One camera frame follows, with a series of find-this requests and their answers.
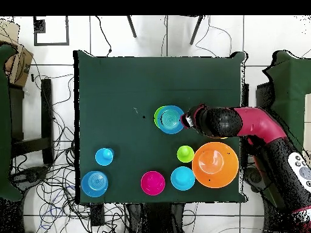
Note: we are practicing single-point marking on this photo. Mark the blue plastic bowl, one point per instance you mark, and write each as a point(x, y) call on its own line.
point(94, 184)
point(171, 119)

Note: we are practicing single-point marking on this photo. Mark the green plastic bowl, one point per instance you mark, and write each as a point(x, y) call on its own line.
point(156, 117)

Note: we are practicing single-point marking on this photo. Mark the light green plastic cup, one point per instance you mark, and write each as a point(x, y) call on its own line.
point(185, 156)

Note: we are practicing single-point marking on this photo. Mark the cyan plastic bowl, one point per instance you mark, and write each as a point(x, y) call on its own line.
point(182, 179)

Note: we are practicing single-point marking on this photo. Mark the large orange plastic bowl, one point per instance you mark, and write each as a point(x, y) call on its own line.
point(230, 170)

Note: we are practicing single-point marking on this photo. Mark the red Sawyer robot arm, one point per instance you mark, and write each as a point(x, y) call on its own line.
point(255, 121)

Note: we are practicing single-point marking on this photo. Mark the dark green tablecloth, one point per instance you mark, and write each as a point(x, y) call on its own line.
point(158, 85)

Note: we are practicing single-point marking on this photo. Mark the pink plastic bowl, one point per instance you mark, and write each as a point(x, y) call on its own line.
point(153, 183)

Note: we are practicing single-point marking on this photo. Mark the black equipment cabinet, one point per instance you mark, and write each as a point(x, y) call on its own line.
point(263, 94)

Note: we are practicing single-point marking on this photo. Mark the grey floor stand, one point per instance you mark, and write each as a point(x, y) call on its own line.
point(254, 178)

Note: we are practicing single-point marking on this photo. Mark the black tripod leg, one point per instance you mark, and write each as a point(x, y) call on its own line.
point(132, 28)
point(196, 30)

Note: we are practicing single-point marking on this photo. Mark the blue plastic cup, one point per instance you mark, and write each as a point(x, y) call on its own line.
point(103, 157)

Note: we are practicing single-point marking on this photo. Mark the green cloth side table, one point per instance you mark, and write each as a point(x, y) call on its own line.
point(291, 85)
point(3, 121)

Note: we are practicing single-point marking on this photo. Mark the white box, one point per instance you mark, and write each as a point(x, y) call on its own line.
point(308, 109)

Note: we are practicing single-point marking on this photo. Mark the black power adapter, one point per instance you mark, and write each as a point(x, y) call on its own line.
point(97, 216)

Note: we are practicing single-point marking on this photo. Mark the black knobbed floor stand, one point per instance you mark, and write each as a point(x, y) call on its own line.
point(32, 175)

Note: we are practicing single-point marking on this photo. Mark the brown cardboard box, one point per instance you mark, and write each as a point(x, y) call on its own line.
point(20, 65)

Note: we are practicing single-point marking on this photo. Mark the pale cardboard box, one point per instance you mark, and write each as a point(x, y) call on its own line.
point(8, 34)

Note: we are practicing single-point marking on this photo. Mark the black bench frame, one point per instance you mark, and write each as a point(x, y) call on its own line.
point(46, 109)

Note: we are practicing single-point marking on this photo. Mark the black floor frame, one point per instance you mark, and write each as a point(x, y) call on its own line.
point(51, 44)

